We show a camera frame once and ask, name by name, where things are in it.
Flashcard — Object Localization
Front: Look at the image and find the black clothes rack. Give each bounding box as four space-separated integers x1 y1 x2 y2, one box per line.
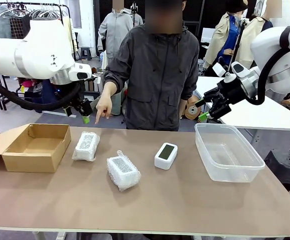
0 2 76 113

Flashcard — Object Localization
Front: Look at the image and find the mannequin in beige cape, navy shirt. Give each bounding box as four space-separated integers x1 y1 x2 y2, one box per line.
237 14 273 70

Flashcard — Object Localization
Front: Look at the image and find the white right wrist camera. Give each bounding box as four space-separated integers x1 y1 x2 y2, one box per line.
212 62 227 77

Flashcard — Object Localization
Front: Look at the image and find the clear plastic container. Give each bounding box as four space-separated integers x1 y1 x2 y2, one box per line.
194 122 266 183

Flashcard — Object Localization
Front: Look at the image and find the mannequin in beige coat, black hat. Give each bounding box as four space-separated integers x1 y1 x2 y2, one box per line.
203 0 243 71

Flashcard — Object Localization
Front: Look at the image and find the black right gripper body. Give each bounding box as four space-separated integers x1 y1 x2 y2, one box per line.
217 74 248 106

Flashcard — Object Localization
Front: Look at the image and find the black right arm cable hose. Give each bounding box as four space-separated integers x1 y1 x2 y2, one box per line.
244 24 290 106

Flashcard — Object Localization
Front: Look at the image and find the bubble-wrapped white clock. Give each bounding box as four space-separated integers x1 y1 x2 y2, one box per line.
71 131 101 162

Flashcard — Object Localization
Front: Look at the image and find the person in dark jacket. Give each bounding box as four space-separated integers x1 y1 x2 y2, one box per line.
103 0 201 132

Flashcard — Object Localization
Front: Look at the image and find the brown cardboard box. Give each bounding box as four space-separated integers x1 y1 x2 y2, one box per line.
0 123 72 174

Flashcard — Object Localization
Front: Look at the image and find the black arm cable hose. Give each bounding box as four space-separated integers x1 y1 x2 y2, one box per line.
244 24 290 106
0 73 82 115

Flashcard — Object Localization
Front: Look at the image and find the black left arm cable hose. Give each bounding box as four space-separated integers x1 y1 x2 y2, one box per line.
0 73 82 115

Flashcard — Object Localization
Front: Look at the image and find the mannequin in grey hoodie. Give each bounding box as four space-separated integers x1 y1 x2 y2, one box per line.
97 7 135 60

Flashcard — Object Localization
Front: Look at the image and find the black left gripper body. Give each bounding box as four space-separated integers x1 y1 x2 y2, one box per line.
71 96 94 114

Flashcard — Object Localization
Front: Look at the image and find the white table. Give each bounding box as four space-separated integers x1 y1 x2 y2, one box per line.
196 76 290 132

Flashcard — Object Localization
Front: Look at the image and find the white display panel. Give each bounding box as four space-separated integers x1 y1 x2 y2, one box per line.
201 27 217 43

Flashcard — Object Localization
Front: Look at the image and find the grey step stool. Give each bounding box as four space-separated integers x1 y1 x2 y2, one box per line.
79 46 92 61

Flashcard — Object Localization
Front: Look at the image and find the unwrapped white digital clock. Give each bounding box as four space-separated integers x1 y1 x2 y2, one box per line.
154 142 179 171

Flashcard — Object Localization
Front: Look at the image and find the bubble-wrapped clock with wrap tail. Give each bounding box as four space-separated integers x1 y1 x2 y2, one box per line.
106 149 142 192

